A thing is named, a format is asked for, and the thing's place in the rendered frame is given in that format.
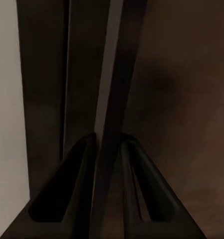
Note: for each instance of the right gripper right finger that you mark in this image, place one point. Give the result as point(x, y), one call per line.
point(170, 218)

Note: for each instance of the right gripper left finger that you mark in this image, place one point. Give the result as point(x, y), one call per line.
point(71, 181)

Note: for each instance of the cabinet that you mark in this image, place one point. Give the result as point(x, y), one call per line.
point(153, 69)

